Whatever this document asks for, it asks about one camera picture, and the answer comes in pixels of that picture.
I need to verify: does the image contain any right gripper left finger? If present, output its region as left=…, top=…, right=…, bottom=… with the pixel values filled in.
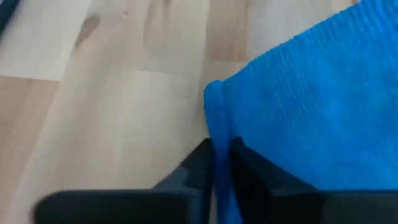
left=32, top=138, right=216, bottom=224

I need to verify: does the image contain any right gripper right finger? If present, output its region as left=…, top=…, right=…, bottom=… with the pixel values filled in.
left=230, top=136, right=398, bottom=224

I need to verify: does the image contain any blue elastic bandage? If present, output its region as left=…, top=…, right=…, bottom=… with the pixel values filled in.
left=203, top=0, right=398, bottom=224

